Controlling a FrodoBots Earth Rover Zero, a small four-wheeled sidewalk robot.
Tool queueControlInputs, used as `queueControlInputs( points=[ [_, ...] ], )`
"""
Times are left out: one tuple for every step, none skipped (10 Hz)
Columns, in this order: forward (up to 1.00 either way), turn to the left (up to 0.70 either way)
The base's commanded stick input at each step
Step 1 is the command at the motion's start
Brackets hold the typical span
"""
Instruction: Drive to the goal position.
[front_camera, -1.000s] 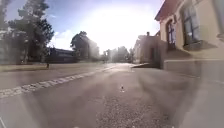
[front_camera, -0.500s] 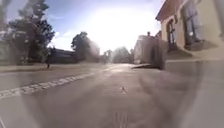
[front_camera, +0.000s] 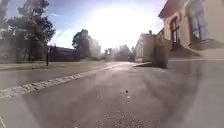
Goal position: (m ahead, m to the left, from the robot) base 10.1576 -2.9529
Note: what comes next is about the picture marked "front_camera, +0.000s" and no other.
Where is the row of distant trees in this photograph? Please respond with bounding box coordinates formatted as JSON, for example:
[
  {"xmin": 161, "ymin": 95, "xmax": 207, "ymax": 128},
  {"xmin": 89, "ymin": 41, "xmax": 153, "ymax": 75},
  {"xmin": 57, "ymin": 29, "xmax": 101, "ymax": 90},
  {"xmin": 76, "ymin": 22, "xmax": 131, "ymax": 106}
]
[{"xmin": 102, "ymin": 44, "xmax": 136, "ymax": 63}]

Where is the pale building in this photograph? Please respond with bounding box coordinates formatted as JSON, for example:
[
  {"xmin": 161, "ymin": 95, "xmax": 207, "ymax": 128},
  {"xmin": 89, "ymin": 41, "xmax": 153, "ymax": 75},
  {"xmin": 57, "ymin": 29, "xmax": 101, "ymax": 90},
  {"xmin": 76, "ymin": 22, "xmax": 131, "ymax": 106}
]
[{"xmin": 87, "ymin": 37, "xmax": 102, "ymax": 61}]

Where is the grey asphalt path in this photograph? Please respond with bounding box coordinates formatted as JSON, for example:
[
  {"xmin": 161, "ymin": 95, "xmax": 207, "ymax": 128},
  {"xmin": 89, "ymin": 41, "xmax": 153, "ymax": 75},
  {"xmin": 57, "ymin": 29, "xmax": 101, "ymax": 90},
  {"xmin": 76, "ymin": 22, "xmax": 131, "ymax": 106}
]
[{"xmin": 0, "ymin": 60, "xmax": 224, "ymax": 128}]

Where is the concrete ramp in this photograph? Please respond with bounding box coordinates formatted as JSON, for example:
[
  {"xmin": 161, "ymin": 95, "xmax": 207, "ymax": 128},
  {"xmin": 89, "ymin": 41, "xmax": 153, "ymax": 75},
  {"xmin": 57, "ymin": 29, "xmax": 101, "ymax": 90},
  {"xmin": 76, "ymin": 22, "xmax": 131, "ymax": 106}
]
[{"xmin": 132, "ymin": 61, "xmax": 155, "ymax": 68}]

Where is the tan building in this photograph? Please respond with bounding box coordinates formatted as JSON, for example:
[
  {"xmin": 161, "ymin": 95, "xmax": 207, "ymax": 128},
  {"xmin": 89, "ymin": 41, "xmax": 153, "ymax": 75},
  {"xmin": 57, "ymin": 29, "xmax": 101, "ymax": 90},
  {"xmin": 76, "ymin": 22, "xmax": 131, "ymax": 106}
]
[{"xmin": 134, "ymin": 30, "xmax": 158, "ymax": 64}]

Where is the low dark building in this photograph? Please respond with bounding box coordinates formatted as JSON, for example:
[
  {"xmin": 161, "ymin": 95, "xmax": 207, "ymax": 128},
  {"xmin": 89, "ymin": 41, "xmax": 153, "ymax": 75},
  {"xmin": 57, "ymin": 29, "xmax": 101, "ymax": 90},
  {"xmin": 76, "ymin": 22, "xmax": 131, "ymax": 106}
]
[{"xmin": 48, "ymin": 45, "xmax": 82, "ymax": 63}]

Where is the dark pole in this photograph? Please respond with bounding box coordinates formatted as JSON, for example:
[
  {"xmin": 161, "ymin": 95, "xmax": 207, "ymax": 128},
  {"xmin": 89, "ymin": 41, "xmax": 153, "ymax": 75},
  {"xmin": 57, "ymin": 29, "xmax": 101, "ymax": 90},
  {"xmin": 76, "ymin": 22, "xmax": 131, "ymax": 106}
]
[{"xmin": 45, "ymin": 46, "xmax": 50, "ymax": 67}]

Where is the grey asphalt road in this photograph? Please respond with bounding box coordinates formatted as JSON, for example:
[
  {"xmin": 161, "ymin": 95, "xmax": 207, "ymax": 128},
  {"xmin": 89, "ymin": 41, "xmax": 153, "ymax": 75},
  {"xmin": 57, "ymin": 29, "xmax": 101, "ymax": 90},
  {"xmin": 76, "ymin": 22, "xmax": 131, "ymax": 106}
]
[{"xmin": 0, "ymin": 62, "xmax": 111, "ymax": 90}]

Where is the cobblestone kerb strip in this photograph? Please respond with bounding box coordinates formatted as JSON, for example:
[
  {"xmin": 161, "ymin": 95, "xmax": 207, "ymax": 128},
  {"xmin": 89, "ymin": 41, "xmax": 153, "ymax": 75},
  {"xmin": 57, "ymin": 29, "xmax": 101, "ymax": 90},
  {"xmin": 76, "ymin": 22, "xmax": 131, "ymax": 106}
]
[{"xmin": 0, "ymin": 63, "xmax": 118, "ymax": 100}]

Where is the tall dark tree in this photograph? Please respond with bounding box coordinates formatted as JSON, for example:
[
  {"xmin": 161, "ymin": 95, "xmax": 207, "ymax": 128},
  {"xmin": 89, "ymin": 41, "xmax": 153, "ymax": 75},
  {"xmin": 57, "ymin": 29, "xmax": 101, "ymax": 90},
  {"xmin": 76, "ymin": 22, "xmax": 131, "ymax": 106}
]
[{"xmin": 8, "ymin": 0, "xmax": 56, "ymax": 64}]

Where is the beige building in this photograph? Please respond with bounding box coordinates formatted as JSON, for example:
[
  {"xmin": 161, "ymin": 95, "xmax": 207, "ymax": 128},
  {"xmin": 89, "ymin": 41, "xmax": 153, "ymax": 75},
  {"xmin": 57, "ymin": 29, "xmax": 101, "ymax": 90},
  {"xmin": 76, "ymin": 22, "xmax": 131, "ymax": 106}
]
[{"xmin": 157, "ymin": 0, "xmax": 224, "ymax": 61}]

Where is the dark wall pillar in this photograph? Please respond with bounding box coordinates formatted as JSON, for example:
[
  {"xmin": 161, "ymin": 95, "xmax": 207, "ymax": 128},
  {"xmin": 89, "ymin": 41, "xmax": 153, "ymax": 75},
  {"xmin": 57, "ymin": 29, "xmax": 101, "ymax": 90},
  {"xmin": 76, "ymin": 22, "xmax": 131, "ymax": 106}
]
[{"xmin": 152, "ymin": 34, "xmax": 172, "ymax": 69}]

